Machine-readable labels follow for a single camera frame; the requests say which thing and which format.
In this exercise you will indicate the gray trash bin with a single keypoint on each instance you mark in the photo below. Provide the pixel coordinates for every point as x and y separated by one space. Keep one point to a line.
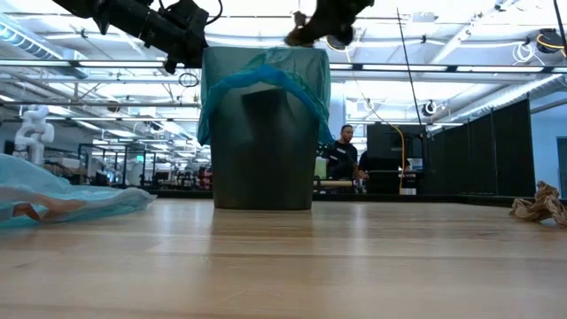
266 168

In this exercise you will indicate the thin black pole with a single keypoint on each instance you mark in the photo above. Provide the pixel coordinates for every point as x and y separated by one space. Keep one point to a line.
408 62

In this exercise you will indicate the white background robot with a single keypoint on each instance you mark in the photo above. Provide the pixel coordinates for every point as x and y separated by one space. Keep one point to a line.
33 133

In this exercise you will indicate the long ceiling light strip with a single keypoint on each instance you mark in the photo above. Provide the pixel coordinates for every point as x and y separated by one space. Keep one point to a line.
398 67

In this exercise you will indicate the black metal table frame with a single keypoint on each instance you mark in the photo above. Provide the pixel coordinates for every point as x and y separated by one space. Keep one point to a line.
443 198

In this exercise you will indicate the person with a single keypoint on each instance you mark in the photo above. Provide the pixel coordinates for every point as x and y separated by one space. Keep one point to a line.
343 159

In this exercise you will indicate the teal trash bag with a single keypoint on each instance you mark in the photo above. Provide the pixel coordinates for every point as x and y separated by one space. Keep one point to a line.
310 71

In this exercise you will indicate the wooden background table top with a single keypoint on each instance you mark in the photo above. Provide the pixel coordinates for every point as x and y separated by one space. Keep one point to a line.
336 183

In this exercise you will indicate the silver ventilation duct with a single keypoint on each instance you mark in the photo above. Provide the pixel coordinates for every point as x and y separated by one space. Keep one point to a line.
509 95

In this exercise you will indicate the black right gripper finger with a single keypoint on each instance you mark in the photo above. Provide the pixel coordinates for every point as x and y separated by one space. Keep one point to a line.
343 26
322 25

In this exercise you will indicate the brown paper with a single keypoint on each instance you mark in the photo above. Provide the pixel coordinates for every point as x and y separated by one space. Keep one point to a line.
540 206

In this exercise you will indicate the light green bottle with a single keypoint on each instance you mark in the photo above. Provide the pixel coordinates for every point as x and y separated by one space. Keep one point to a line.
320 170

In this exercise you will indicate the wooden background workbench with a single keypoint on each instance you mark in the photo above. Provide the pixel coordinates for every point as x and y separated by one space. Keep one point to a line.
57 169

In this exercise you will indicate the light blue trash bag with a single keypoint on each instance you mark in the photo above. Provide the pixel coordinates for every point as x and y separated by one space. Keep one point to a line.
111 201

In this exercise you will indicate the black partition wall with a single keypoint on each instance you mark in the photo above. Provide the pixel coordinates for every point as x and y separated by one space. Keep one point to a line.
509 150

